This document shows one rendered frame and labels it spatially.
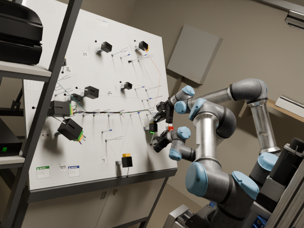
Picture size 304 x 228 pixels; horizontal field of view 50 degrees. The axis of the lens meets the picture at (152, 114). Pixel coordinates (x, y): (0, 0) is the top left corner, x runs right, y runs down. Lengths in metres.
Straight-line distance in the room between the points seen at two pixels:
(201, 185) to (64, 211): 0.98
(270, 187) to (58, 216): 1.13
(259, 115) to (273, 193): 0.52
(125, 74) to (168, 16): 2.07
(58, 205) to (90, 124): 0.47
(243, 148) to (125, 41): 2.01
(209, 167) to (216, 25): 2.79
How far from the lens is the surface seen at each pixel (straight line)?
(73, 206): 1.97
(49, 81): 1.37
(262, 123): 1.86
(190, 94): 2.03
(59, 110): 1.61
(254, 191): 1.26
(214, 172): 1.22
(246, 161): 3.75
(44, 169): 1.70
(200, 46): 3.76
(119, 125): 2.05
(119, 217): 2.36
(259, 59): 3.67
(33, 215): 1.84
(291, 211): 1.42
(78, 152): 1.82
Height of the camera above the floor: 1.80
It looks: 16 degrees down
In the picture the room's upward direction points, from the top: 22 degrees clockwise
